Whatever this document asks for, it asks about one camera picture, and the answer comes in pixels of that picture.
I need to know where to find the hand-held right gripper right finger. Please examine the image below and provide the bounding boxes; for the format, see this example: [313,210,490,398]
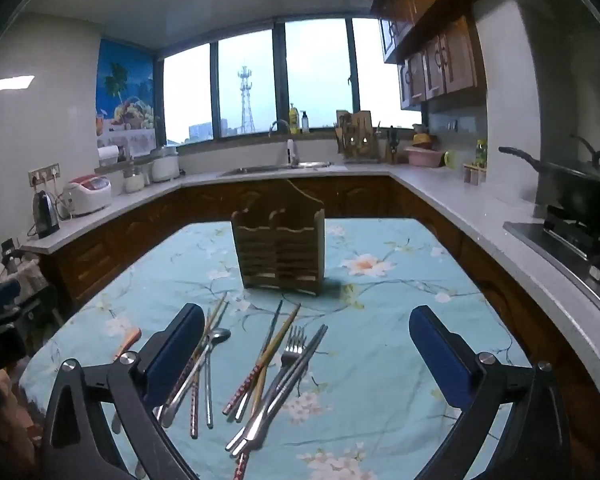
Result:
[409,305,573,480]

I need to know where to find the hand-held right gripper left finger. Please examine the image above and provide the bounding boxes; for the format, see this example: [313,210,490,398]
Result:
[42,302,206,480]

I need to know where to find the metal spoon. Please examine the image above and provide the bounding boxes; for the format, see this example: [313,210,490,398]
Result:
[161,328,232,428]

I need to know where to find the metal fork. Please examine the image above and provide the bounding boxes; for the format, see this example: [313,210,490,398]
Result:
[230,326,307,453]

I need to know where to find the wooden utensil holder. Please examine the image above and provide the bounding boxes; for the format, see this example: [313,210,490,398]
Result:
[230,179,327,297]

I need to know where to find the floral teal tablecloth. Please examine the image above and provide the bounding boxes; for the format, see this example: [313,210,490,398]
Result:
[17,217,533,480]

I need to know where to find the electric kettle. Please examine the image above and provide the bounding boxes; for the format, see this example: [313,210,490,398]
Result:
[32,190,61,240]

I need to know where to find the wooden base cabinets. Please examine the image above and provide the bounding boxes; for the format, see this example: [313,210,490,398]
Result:
[40,175,600,461]

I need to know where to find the white and red rice cooker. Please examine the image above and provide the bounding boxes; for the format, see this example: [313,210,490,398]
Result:
[61,174,112,217]

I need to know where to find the gas stove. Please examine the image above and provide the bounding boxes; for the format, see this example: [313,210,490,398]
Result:
[503,207,600,286]

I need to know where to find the white kitchen countertop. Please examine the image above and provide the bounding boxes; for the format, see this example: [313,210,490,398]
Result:
[20,160,600,431]

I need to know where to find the spice jar rack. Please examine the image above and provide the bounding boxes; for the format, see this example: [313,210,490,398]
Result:
[462,162,487,187]

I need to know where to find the white cooker with lid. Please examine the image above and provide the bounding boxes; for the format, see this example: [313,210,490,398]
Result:
[151,145,180,184]

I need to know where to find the pink basin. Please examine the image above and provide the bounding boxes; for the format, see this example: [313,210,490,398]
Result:
[405,147,444,169]

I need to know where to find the steel sink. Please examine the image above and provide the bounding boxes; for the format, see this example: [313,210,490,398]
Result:
[219,161,334,177]

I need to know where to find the knife block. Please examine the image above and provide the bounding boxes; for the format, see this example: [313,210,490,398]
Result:
[385,127,402,164]

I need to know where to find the black wok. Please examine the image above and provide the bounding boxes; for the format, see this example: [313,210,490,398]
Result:
[498,135,600,226]

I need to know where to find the faucet with white filter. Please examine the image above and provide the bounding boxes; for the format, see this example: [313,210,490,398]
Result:
[268,120,301,167]

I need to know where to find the wooden cutting board rack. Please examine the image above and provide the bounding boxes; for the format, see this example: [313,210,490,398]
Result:
[335,110,381,164]

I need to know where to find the large kitchen window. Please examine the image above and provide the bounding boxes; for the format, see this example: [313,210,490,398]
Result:
[161,17,425,147]

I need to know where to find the orange handled tool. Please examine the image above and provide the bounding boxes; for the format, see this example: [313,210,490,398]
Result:
[113,328,142,361]

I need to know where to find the fruit and beach wall poster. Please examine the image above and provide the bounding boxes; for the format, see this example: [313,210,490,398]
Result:
[96,39,158,156]

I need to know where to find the wooden wall cabinets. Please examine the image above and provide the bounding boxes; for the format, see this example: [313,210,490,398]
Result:
[370,0,490,111]

